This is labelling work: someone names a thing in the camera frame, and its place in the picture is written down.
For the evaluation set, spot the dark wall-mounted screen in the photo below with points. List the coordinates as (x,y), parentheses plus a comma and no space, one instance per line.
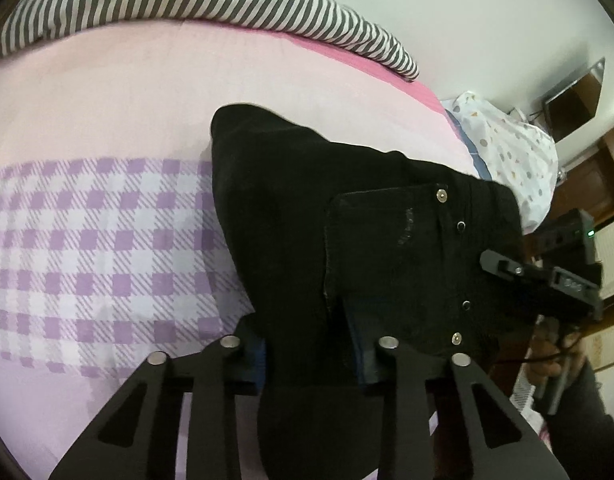
(572,105)

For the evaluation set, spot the white radiator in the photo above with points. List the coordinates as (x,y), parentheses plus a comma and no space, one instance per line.
(612,260)

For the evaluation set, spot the brown wooden furniture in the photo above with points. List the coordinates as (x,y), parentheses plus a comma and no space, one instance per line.
(594,175)

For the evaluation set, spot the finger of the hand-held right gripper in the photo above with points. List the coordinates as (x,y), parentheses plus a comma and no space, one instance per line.
(512,267)

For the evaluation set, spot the pink purple checkered bed sheet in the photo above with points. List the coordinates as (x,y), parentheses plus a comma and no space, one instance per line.
(112,185)

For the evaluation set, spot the white dotted pillow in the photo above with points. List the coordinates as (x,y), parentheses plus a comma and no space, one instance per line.
(512,160)

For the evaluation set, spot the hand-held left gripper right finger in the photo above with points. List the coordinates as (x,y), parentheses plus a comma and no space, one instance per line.
(363,355)

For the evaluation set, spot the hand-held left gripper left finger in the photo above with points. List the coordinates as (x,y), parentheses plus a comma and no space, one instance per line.
(254,360)

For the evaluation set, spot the black pants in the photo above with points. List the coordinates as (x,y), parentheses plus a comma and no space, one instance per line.
(367,250)

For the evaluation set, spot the person's right hand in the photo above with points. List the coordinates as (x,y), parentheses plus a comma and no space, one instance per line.
(544,360)

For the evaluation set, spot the grey white striped blanket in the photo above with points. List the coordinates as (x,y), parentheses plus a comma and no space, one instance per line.
(197,5)

